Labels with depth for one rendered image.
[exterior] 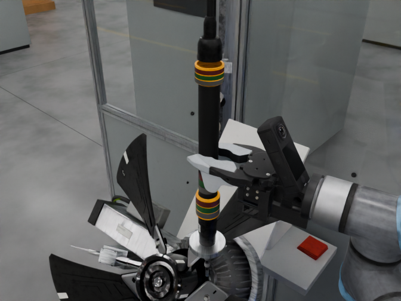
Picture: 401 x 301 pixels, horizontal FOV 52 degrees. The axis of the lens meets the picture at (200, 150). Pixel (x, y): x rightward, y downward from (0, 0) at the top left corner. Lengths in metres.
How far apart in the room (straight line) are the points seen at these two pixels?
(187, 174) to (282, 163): 1.32
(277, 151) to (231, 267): 0.49
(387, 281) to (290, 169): 0.20
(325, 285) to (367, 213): 1.20
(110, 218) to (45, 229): 1.79
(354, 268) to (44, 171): 3.13
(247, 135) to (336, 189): 0.60
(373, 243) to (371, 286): 0.06
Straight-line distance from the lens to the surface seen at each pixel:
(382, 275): 0.65
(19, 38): 6.59
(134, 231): 1.18
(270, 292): 1.70
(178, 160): 1.90
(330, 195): 0.60
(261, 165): 0.64
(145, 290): 0.95
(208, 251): 0.78
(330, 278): 1.74
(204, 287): 0.95
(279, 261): 1.47
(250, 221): 0.85
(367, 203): 0.60
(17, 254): 2.89
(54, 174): 3.52
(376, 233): 0.60
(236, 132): 1.19
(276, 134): 0.59
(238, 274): 1.05
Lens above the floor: 1.93
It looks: 32 degrees down
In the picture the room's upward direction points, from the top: straight up
